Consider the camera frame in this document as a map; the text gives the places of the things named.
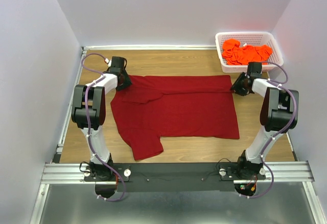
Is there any white plastic laundry basket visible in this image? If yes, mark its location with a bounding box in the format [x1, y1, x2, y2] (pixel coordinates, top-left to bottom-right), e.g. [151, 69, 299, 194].
[215, 32, 284, 73]

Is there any aluminium front rail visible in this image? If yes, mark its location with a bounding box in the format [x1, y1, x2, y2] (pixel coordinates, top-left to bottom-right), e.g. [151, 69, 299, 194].
[41, 161, 314, 184]

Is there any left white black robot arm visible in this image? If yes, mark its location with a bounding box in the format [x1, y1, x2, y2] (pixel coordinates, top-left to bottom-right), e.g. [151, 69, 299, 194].
[71, 53, 132, 181]

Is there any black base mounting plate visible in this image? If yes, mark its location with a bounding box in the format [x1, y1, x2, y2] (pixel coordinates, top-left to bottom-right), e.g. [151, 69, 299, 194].
[79, 161, 266, 196]

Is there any aluminium back rail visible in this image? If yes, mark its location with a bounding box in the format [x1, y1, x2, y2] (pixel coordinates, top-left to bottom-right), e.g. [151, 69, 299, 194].
[82, 44, 216, 51]

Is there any dark red t-shirt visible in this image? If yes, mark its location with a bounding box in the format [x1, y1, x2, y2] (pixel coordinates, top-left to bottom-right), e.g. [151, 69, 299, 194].
[111, 75, 240, 161]

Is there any orange t-shirt in basket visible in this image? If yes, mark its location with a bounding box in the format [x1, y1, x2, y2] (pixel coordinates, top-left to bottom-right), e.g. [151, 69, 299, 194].
[222, 39, 273, 65]

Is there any aluminium rail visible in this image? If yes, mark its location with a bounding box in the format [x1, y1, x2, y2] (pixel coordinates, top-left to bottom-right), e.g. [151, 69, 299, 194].
[82, 44, 216, 51]
[267, 71, 298, 161]
[52, 46, 87, 163]
[41, 161, 314, 184]

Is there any aluminium right side rail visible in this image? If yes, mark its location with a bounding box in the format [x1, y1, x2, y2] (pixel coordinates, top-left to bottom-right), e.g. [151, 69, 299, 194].
[267, 71, 298, 161]

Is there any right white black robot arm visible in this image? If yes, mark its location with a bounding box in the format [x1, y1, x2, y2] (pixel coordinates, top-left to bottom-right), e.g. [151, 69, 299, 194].
[230, 62, 299, 178]

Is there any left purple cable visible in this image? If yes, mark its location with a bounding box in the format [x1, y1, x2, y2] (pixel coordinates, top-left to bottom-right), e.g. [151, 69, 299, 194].
[81, 53, 127, 202]

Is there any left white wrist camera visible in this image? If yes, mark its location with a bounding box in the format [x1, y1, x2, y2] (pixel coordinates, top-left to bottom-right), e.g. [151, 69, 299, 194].
[104, 58, 112, 67]

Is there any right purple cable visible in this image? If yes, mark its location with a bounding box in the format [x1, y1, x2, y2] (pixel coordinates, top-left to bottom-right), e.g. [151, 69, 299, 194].
[239, 61, 298, 199]

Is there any purple cable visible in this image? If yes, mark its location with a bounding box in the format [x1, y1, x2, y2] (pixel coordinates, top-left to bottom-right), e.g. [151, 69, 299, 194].
[81, 53, 127, 202]
[239, 61, 298, 199]

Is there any aluminium left side rail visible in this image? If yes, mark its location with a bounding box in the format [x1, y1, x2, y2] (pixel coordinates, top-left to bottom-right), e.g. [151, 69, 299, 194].
[52, 46, 87, 163]

